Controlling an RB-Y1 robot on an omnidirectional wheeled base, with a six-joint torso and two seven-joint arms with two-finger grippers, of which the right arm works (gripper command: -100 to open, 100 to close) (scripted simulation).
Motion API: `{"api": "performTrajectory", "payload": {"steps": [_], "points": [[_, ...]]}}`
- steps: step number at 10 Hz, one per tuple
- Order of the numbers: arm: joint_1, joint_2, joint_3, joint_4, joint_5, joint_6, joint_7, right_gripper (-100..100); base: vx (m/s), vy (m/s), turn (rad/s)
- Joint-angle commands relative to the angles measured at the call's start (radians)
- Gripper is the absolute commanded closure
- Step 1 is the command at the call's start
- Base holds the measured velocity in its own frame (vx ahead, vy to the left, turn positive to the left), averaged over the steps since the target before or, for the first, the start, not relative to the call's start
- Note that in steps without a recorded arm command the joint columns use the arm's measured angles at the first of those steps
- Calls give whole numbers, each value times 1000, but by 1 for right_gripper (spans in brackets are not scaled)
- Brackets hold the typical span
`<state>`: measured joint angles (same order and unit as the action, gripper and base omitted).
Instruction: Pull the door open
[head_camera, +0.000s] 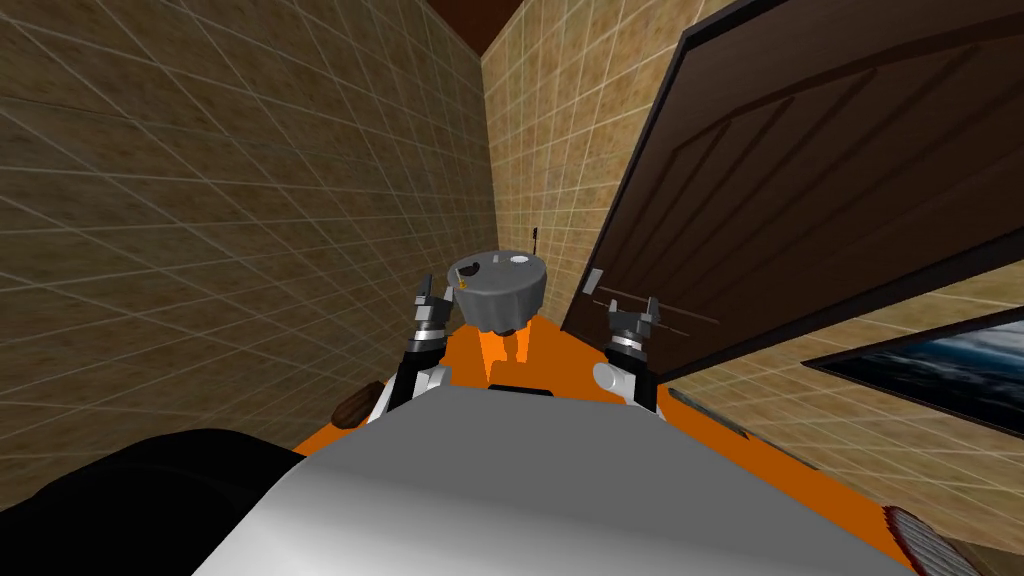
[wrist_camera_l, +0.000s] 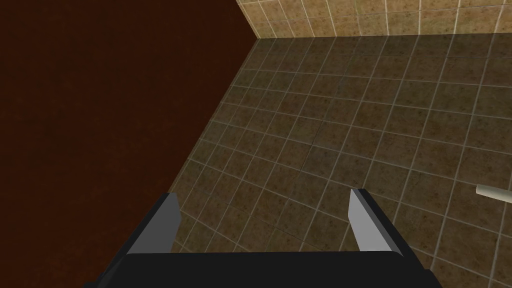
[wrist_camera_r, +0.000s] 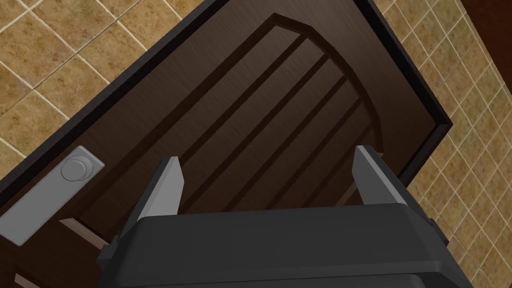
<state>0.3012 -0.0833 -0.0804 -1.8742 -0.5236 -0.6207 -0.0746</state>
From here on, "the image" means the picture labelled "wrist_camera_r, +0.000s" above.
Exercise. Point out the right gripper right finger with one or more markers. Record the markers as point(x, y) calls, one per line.
point(372, 180)

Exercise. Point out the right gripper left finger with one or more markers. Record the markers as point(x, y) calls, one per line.
point(162, 196)

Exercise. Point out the grey door knob with plate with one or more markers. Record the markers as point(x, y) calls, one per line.
point(48, 196)

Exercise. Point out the dark brown wooden door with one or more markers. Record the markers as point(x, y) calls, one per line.
point(256, 100)

